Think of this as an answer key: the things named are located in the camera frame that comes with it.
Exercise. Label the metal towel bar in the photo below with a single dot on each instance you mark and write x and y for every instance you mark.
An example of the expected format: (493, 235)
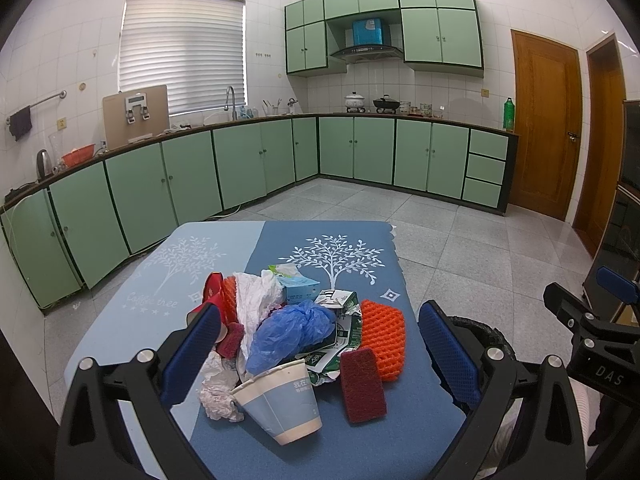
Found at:
(60, 95)

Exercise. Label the white tissue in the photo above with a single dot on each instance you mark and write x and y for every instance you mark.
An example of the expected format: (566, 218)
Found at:
(220, 377)

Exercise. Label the green bottle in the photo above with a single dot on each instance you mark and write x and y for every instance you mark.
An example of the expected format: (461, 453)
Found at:
(508, 115)

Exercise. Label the blue plastic bag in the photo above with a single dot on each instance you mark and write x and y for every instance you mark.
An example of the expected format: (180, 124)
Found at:
(287, 332)

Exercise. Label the chrome kitchen faucet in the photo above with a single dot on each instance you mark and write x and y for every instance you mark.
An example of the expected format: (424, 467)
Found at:
(230, 104)

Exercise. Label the dark red scouring pad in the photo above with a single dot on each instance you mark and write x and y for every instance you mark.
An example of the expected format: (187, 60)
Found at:
(362, 389)

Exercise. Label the white window blind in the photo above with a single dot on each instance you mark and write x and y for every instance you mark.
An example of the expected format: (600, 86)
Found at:
(195, 47)

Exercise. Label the blue tree-print tablecloth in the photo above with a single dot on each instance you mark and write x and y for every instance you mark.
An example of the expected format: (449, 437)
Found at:
(421, 419)

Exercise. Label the brown water purifier box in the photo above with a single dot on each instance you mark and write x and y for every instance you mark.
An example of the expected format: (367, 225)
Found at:
(134, 114)

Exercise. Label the red plastic basin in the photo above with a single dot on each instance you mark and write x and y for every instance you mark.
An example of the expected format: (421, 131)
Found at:
(78, 156)

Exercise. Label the green upper kitchen cabinets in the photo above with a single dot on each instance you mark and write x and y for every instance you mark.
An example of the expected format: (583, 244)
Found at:
(434, 34)

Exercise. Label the steel electric kettle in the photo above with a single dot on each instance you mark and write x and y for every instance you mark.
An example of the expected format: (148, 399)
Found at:
(44, 166)

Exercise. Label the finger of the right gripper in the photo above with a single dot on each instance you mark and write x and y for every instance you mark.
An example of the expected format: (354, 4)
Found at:
(575, 312)
(625, 290)

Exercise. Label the green lower kitchen cabinets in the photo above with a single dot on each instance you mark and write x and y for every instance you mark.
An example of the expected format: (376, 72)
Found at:
(68, 232)

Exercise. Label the white plastic bag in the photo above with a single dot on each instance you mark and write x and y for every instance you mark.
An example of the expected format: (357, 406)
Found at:
(256, 296)

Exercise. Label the crushed green milk carton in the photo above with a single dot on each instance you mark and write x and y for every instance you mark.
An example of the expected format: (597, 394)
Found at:
(323, 359)

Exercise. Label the wooden door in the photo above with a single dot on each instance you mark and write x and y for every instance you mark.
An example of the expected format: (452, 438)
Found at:
(607, 94)
(548, 118)

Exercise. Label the black wok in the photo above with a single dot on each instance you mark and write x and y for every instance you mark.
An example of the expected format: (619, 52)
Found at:
(386, 105)

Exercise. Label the light blue tissue box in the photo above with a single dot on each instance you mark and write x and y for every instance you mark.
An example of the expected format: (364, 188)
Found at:
(297, 287)

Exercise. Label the blue range hood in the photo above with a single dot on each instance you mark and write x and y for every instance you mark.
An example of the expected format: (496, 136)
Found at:
(362, 40)

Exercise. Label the dark red sponge piece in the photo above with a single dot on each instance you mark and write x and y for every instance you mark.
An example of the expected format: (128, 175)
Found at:
(229, 346)

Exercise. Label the black trash bin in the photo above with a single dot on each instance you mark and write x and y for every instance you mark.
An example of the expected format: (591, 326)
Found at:
(485, 334)

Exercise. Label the dark hanging towel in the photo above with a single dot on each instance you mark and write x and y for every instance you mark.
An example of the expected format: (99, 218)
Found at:
(20, 123)

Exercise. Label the white cooking pot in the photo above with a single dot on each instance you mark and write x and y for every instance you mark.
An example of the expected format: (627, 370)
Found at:
(354, 103)

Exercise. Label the red plastic mesh bag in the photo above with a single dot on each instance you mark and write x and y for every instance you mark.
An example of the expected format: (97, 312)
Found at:
(228, 293)

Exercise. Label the blue white paper cup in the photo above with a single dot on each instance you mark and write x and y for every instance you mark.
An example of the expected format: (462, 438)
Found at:
(281, 401)

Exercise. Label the green kitchen cabinets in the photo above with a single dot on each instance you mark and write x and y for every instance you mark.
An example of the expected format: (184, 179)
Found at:
(434, 34)
(68, 232)

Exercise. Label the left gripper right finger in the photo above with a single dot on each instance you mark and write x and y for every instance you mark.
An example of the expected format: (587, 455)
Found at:
(485, 379)

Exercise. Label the red paper cup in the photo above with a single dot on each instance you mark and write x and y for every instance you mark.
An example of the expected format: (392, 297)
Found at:
(212, 294)

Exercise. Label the orange foam fruit net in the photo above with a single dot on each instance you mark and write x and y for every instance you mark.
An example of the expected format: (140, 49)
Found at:
(384, 332)

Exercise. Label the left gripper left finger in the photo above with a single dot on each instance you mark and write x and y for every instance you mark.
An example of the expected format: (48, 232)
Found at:
(93, 439)

